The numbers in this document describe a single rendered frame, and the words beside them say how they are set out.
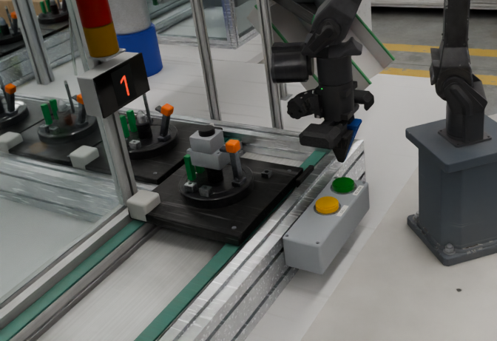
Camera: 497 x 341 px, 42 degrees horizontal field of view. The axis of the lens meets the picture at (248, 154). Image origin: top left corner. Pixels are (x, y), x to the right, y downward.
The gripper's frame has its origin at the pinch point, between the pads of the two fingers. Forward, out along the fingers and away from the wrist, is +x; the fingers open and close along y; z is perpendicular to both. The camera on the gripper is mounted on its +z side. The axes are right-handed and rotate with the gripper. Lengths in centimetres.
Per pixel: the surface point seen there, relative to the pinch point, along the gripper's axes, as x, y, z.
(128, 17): -2, -57, 97
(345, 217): 9.7, 7.6, -3.5
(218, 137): -2.8, 8.6, 19.6
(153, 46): 9, -62, 94
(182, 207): 7.8, 16.9, 24.0
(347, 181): 7.7, -0.4, -0.6
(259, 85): 19, -60, 54
